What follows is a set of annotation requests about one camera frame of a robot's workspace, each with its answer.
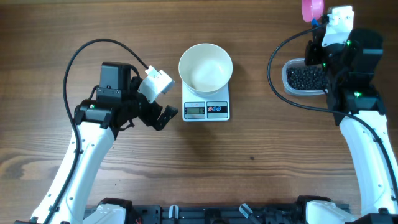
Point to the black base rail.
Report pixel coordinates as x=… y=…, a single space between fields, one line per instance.
x=155 y=214

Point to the clear plastic container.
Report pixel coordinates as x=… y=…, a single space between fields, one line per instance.
x=288 y=89

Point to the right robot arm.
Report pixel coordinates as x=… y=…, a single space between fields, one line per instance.
x=359 y=112

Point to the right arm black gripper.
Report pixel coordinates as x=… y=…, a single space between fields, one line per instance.
x=313 y=47

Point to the white bowl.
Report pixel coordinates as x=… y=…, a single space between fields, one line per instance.
x=205 y=68

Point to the pink scoop blue handle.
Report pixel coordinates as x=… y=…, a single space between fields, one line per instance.
x=312 y=10

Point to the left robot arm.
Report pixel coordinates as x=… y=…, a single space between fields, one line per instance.
x=97 y=121

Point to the white digital kitchen scale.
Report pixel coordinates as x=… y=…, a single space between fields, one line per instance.
x=205 y=108

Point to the pile of black beans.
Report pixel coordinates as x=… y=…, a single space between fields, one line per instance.
x=306 y=78

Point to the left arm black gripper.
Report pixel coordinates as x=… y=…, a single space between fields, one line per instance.
x=155 y=110

